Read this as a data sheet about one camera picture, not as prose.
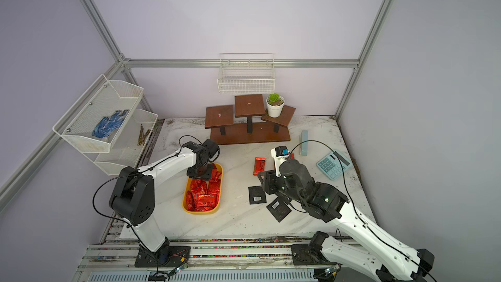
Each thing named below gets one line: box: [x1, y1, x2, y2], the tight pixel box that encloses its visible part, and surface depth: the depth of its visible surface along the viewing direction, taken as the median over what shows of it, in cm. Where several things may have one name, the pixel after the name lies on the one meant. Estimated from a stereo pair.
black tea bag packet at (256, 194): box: [247, 186, 267, 205], surface depth 90 cm
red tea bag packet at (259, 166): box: [253, 157, 267, 176], surface depth 100 cm
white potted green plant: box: [265, 92, 286, 119], surface depth 97 cm
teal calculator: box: [316, 150, 353, 181], surface depth 100 cm
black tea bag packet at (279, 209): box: [266, 197, 293, 223], surface depth 87 cm
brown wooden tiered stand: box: [204, 94, 297, 145], surface depth 102 cm
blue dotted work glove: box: [91, 109, 130, 142], surface depth 78 cm
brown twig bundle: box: [136, 124, 151, 146], surface depth 95 cm
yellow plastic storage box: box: [182, 162, 224, 215], surface depth 88 cm
